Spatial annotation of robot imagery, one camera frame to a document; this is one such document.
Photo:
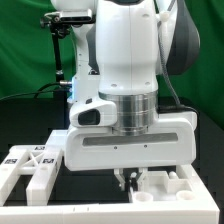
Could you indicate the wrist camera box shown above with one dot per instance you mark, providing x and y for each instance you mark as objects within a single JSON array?
[{"x": 96, "y": 113}]

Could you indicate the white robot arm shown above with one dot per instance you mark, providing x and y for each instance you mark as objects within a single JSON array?
[{"x": 123, "y": 46}]

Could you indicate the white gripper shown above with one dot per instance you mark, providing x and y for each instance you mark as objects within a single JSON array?
[{"x": 169, "y": 141}]

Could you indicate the white chair back ladder part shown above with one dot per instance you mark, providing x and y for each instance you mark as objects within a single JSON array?
[{"x": 42, "y": 163}]

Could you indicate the white chair seat plate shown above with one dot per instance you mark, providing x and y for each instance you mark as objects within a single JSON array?
[{"x": 158, "y": 187}]

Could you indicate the white frame wall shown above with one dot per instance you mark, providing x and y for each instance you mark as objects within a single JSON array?
[{"x": 95, "y": 199}]

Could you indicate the black camera stand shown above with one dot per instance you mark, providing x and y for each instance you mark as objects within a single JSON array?
[{"x": 58, "y": 31}]

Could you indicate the grey mounted camera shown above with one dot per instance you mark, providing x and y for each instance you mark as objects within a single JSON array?
[{"x": 81, "y": 16}]

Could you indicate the white threaded peg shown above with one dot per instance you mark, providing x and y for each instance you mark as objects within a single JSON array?
[{"x": 173, "y": 175}]

